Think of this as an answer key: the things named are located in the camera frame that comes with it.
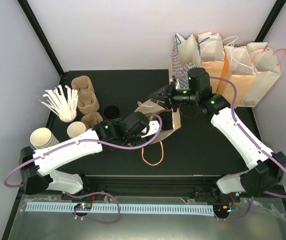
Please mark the brown pulp cup carrier stack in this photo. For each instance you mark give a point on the brown pulp cup carrier stack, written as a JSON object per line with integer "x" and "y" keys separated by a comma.
{"x": 87, "y": 100}

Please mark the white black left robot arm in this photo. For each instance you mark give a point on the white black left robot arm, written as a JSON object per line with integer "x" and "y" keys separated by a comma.
{"x": 39, "y": 168}

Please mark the blue patterned paper bag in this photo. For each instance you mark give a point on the blue patterned paper bag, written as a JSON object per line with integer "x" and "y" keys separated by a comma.
{"x": 185, "y": 56}

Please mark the black paper cup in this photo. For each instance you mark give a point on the black paper cup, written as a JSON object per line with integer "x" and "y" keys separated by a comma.
{"x": 111, "y": 112}

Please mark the orange paper bag white handles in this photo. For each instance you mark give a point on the orange paper bag white handles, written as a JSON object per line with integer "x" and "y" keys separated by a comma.
{"x": 238, "y": 69}

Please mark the cream paper bag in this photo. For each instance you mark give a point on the cream paper bag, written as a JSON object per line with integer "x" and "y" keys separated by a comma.
{"x": 148, "y": 108}

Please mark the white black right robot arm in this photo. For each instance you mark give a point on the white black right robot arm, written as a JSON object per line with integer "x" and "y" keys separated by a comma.
{"x": 265, "y": 168}

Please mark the beige paper bag orange handles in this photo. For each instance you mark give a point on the beige paper bag orange handles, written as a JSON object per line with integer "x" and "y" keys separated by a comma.
{"x": 267, "y": 66}

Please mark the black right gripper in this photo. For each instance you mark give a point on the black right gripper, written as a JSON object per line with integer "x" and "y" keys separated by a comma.
{"x": 170, "y": 92}

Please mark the kraft paper cup stack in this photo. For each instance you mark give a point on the kraft paper cup stack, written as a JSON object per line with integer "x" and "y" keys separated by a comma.
{"x": 43, "y": 138}

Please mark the brown pulp carrier on table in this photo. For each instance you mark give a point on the brown pulp carrier on table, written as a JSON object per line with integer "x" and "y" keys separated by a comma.
{"x": 91, "y": 119}

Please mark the orange paper bag blue handles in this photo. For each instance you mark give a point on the orange paper bag blue handles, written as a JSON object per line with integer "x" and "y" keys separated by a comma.
{"x": 211, "y": 53}

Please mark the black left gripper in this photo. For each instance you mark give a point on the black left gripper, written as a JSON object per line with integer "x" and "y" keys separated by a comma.
{"x": 144, "y": 141}

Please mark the white cup of straws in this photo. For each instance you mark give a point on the white cup of straws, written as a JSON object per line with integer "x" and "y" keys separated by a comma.
{"x": 62, "y": 101}

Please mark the light blue cable duct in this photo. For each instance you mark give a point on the light blue cable duct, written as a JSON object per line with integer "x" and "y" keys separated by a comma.
{"x": 112, "y": 208}

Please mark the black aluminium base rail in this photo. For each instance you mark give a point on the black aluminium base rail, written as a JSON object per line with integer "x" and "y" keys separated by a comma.
{"x": 199, "y": 188}

